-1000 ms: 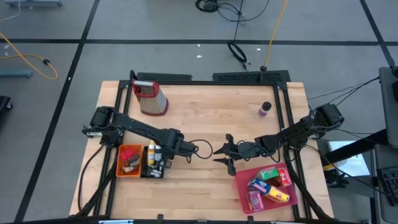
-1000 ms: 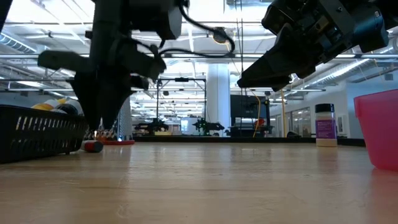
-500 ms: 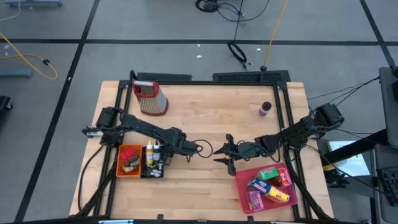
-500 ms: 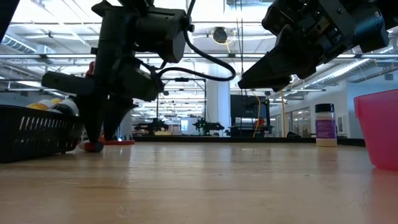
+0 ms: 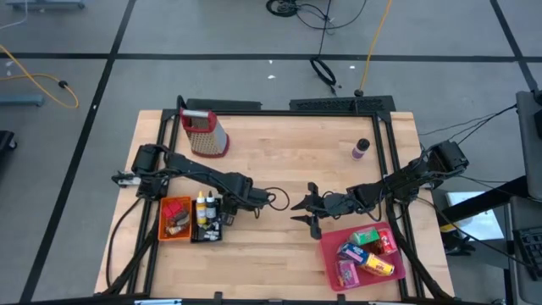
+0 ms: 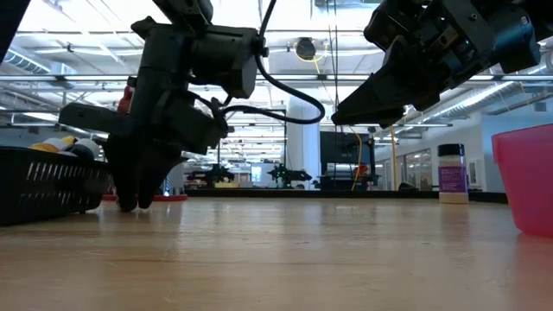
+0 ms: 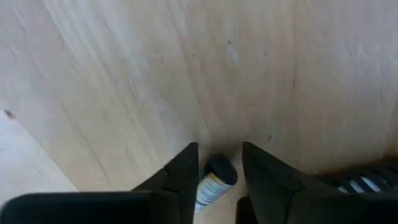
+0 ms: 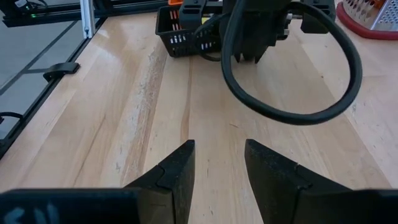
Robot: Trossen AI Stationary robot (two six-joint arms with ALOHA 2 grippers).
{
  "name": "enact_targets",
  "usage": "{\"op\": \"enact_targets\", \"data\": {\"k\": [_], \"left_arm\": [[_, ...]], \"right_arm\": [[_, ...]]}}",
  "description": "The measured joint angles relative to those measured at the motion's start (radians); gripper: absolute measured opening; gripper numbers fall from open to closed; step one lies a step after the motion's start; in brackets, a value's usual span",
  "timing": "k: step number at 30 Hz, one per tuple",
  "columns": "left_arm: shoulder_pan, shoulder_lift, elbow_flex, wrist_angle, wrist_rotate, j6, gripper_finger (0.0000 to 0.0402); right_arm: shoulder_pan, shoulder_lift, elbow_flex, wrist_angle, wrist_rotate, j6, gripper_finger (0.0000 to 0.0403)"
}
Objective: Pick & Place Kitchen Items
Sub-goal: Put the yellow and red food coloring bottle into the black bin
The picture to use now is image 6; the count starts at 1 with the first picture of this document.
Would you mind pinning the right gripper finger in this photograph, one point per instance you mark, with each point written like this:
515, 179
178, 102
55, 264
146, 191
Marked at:
380, 86
376, 118

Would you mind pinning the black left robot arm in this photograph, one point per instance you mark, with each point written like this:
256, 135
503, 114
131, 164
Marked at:
224, 60

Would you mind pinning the black-lidded purple-label spice jar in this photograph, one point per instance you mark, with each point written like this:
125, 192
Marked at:
453, 177

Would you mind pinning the black plastic basket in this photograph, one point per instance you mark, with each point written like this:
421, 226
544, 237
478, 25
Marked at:
43, 185

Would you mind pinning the black table-edge clamp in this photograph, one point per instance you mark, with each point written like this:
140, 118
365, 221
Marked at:
407, 187

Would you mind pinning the pink plastic bin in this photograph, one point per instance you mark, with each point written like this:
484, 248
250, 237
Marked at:
527, 181

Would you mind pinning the white building column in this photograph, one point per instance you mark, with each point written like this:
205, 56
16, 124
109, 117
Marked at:
304, 142

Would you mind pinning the background black robot arm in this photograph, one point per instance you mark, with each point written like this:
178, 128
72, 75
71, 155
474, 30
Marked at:
214, 175
287, 175

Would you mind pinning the black frame strut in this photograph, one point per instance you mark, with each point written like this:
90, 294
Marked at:
10, 21

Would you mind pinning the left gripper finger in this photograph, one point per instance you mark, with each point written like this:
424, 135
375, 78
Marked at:
123, 173
153, 173

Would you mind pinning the large black wall screen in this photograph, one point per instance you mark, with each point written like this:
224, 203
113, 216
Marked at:
345, 147

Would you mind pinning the black bottle white label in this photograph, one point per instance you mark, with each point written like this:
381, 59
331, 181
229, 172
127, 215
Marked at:
86, 149

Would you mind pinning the black table frame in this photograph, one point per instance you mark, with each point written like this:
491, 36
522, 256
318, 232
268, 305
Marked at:
302, 193

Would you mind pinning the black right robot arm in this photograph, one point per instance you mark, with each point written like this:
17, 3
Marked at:
518, 39

